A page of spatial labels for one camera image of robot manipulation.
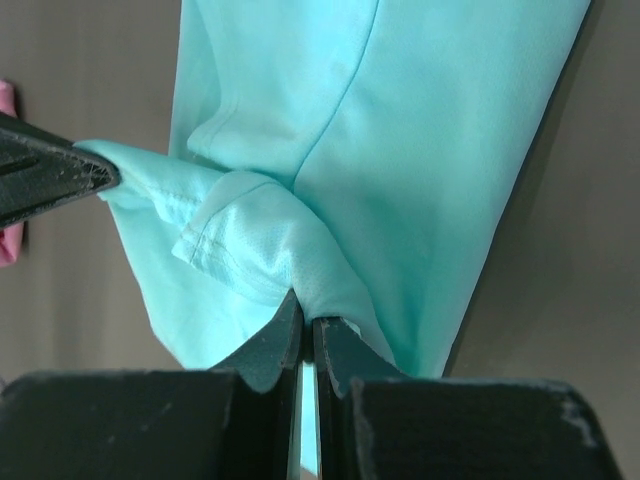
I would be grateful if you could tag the teal t shirt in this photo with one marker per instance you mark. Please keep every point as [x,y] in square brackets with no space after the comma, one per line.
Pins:
[358,153]

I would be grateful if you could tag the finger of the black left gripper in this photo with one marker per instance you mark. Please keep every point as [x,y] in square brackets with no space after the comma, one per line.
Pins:
[41,171]

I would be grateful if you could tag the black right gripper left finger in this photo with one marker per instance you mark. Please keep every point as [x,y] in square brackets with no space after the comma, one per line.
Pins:
[237,420]

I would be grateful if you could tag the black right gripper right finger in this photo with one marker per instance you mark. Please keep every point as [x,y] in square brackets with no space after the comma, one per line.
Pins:
[377,423]

